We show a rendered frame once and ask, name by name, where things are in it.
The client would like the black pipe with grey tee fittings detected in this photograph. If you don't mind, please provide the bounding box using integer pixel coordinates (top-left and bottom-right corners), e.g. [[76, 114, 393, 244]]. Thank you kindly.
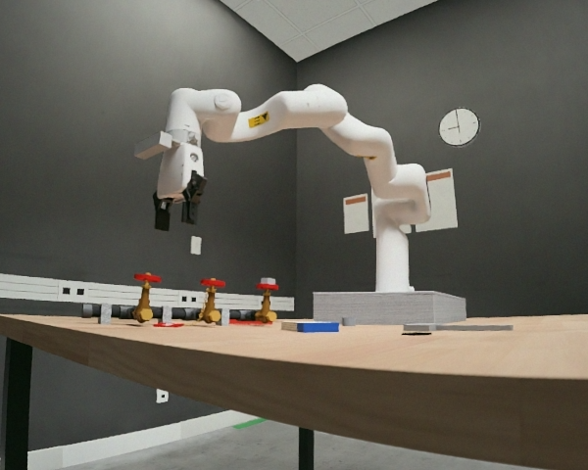
[[81, 273, 278, 326]]

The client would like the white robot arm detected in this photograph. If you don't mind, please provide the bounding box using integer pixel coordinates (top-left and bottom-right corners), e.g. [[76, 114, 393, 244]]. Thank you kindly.
[[134, 84, 431, 292]]

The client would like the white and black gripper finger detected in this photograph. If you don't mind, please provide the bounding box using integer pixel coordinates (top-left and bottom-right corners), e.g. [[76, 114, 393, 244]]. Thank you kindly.
[[153, 191, 174, 232], [181, 170, 208, 225]]

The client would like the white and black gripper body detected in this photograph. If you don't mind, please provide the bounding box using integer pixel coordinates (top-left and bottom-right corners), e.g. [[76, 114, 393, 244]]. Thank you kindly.
[[157, 142, 203, 204]]

